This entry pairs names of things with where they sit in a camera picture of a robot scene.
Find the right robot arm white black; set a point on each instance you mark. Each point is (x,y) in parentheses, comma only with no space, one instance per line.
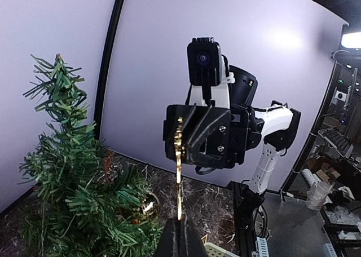
(279,125)

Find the small green christmas tree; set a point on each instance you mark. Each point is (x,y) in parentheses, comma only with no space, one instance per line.
(84,212)

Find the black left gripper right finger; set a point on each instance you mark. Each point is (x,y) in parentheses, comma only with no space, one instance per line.
(190,244)

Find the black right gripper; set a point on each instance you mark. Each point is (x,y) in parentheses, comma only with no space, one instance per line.
(212,137)

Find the cream perforated plastic basket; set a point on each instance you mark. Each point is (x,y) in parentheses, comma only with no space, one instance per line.
(213,250)

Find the black corner frame post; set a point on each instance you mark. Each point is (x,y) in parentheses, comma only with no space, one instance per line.
(105,65)

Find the gold star ornament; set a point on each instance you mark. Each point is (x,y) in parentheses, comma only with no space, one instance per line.
(204,239)

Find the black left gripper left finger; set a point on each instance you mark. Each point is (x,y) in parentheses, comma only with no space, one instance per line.
(169,242)

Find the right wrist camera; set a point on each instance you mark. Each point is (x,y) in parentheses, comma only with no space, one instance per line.
(209,71)

